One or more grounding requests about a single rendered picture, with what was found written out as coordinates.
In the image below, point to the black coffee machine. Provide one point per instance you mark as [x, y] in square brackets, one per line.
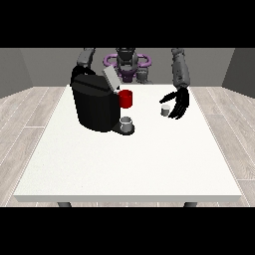
[94, 104]

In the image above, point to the small grey coffee pod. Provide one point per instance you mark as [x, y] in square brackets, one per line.
[165, 110]

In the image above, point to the small grey cup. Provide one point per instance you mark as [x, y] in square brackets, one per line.
[126, 124]

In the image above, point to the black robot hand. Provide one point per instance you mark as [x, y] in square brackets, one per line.
[79, 70]
[180, 101]

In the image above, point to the pale grey machine lid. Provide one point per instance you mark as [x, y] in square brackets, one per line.
[111, 77]

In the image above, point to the red pod holder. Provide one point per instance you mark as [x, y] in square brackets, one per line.
[126, 98]

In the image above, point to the dark table leg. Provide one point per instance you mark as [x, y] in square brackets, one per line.
[64, 204]
[190, 204]

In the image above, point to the grey robot trunk purple rings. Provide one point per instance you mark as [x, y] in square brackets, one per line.
[127, 66]

